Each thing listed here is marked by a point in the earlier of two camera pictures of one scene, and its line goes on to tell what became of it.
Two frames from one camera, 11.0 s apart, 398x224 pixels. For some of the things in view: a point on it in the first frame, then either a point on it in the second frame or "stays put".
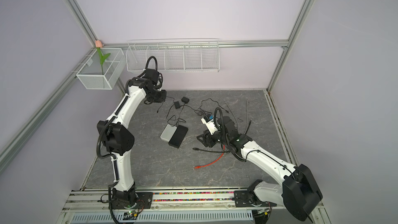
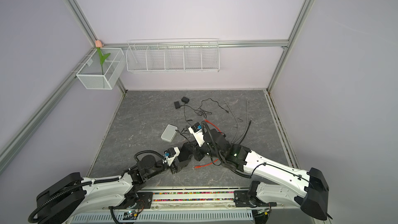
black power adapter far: x=185 y=99 stays put
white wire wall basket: x=199 y=55 stays put
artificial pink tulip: x=99 y=44 stays put
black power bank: x=178 y=136 -> x=186 y=151
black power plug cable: x=168 y=112 -> x=185 y=129
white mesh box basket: x=94 y=75 stays put
